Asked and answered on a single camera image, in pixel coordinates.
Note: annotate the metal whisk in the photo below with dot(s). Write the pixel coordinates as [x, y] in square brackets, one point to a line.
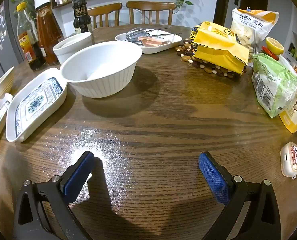
[136, 35]

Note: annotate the pink sausage slices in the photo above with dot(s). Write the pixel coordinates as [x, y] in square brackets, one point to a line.
[151, 42]

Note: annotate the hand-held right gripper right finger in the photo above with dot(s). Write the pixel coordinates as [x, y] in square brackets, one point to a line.
[213, 177]

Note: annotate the white ramekin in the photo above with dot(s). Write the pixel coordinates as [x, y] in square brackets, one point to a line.
[71, 45]

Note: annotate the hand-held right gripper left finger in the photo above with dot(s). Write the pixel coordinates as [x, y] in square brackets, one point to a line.
[81, 175]

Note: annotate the yellow mushroom print packet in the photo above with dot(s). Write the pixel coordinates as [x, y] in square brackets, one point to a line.
[294, 117]

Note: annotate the large blue patterned rectangular plate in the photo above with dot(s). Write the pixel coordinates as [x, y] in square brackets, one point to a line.
[36, 102]

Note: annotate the white earbud case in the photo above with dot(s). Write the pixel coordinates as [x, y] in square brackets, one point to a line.
[288, 160]

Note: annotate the red vegetable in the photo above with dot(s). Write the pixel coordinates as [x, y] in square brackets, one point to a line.
[269, 52]

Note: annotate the wooden chair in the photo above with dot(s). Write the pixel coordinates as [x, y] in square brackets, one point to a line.
[106, 7]
[151, 5]

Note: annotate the green plastic bag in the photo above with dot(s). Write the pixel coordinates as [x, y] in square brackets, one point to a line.
[273, 85]

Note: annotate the orange sauce bottle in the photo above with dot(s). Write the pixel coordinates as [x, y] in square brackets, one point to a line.
[48, 35]

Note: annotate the wide white bowl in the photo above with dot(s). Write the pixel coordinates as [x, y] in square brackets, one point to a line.
[1, 85]

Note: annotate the yellow paper bag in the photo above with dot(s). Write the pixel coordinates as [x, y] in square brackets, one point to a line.
[218, 52]

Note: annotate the dark soy sauce bottle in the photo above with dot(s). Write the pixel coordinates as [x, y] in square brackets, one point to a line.
[81, 17]

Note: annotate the large white ribbed bowl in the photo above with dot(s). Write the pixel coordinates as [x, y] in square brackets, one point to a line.
[101, 62]

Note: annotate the grey refrigerator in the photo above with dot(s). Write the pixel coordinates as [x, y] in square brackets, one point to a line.
[3, 42]

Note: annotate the white flour bag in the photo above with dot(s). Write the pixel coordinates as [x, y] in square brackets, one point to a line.
[256, 27]

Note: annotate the wooden bead trivet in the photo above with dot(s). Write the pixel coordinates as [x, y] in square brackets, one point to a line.
[186, 52]

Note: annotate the yellow cap oil bottle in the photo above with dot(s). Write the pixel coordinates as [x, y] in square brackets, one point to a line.
[28, 45]

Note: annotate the lemon half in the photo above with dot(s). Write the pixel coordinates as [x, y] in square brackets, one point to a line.
[274, 45]

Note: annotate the white rectangular tray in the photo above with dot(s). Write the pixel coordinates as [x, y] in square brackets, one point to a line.
[168, 44]

